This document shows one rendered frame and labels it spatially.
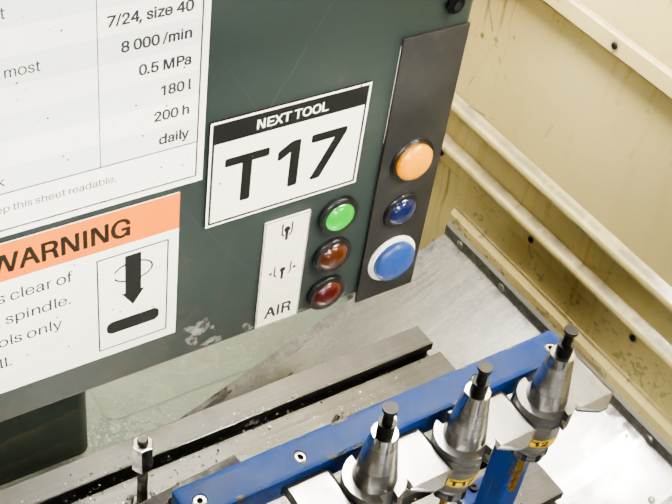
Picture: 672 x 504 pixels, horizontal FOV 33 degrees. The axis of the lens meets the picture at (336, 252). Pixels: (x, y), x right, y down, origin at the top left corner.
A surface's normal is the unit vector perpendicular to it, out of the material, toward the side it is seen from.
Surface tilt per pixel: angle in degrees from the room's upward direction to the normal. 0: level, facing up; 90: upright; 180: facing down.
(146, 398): 0
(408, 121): 90
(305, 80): 90
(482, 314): 24
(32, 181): 90
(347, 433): 0
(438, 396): 0
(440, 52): 90
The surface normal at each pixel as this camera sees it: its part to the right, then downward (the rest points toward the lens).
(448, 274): -0.23, -0.55
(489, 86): -0.84, 0.27
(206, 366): 0.12, -0.73
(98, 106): 0.53, 0.62
